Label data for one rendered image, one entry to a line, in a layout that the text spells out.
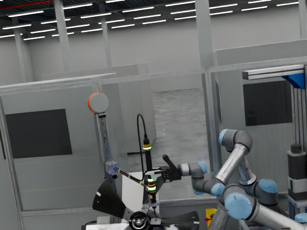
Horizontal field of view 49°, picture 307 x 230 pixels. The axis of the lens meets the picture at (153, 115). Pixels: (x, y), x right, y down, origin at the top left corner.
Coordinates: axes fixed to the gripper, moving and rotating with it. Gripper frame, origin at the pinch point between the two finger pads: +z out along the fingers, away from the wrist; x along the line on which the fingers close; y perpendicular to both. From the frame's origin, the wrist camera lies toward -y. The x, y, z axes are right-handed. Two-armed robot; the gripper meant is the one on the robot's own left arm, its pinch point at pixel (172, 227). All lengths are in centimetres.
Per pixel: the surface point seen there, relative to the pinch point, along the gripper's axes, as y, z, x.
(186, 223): -8.6, -1.7, 1.1
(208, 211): -40.9, 19.0, 15.1
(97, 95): -5, 80, -76
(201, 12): -316, 309, -140
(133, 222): 16.9, 15.4, -5.3
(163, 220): 0.1, 8.6, -1.2
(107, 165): 3, 73, -24
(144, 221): 11.3, 11.4, -5.0
